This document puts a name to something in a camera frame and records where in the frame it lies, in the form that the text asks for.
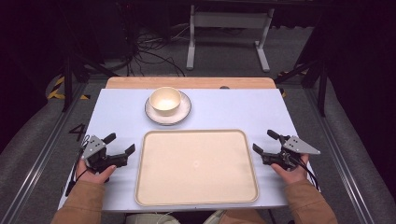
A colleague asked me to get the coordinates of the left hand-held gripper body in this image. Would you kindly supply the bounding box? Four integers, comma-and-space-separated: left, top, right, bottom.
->
81, 135, 129, 174

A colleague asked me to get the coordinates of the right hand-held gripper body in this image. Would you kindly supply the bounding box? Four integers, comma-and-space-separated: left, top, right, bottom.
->
262, 134, 321, 172

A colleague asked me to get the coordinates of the person's left hand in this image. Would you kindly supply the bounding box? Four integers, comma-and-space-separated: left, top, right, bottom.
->
76, 158, 118, 186

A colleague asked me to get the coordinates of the person's right hand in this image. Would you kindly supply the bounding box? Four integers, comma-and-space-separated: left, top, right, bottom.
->
270, 153, 310, 185

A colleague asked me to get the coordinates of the pale blue table mat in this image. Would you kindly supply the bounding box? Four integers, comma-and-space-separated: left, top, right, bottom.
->
57, 88, 316, 213

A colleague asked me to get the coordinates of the cream bowl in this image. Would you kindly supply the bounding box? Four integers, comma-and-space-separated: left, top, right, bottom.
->
148, 86, 182, 117

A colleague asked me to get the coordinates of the beige rectangular tray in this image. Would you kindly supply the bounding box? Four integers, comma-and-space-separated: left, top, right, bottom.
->
134, 129, 260, 207

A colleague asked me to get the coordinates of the white plate with dark rim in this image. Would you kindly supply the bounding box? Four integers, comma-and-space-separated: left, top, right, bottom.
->
144, 91, 192, 127

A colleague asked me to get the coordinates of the black tripod stand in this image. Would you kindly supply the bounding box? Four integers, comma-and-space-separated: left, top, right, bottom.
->
274, 57, 329, 119
61, 50, 120, 113

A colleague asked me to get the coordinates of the yellow and black floor tape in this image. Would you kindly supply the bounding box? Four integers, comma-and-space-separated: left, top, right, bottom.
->
46, 76, 92, 101

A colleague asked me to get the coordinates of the person's brown trouser leg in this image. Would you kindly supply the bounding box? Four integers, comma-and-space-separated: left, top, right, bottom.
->
219, 208, 269, 224

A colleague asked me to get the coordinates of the person's white shoe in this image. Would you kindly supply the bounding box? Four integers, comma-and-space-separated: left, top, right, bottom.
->
203, 209, 229, 224
125, 212, 182, 224

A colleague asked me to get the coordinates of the white metal stand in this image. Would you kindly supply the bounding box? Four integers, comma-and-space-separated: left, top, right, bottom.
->
185, 5, 276, 74

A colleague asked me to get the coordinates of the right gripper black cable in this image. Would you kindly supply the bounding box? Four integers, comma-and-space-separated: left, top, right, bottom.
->
295, 155, 321, 191

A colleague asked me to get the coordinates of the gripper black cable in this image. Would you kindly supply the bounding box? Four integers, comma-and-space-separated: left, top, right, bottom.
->
64, 133, 92, 198
295, 155, 321, 191

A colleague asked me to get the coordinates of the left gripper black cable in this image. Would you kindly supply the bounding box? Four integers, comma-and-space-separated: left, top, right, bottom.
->
64, 133, 92, 198

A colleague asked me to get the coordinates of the metal floor rail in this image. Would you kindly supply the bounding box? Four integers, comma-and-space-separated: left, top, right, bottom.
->
303, 88, 376, 224
0, 83, 89, 224

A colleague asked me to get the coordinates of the bundle of floor cables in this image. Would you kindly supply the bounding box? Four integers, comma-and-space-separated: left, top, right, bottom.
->
125, 24, 190, 77

